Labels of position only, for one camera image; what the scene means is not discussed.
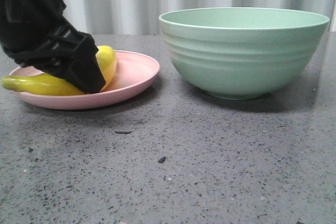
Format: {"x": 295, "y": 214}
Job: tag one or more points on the small black debris chip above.
{"x": 162, "y": 160}

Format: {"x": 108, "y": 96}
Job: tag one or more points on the thin black debris sliver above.
{"x": 122, "y": 132}

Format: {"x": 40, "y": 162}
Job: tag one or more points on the green ribbed bowl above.
{"x": 240, "y": 53}

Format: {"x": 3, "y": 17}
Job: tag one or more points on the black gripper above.
{"x": 35, "y": 33}

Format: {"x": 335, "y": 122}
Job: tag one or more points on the yellow banana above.
{"x": 46, "y": 84}

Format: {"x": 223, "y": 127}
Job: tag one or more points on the pink plate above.
{"x": 135, "y": 72}

